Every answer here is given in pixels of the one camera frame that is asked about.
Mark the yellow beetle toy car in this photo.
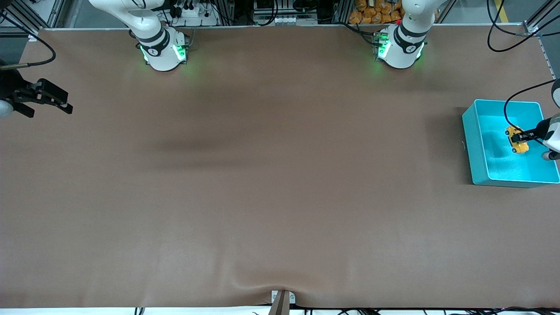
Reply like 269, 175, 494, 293
505, 126, 530, 154

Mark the teal plastic bin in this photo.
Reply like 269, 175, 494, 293
462, 99, 560, 189

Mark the white power strip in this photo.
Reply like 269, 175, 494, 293
168, 0, 219, 27

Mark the orange packaged items pile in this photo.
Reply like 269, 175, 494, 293
349, 0, 405, 25

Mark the brown table mat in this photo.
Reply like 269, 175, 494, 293
0, 24, 560, 309

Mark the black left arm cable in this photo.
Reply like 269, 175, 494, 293
487, 0, 560, 133

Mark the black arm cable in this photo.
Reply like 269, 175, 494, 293
0, 12, 56, 70
487, 0, 560, 133

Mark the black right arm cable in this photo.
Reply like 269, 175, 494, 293
0, 12, 56, 70

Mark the aluminium frame profile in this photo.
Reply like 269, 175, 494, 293
0, 0, 84, 41
523, 0, 560, 70

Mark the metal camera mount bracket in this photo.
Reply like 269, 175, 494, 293
268, 290, 297, 315

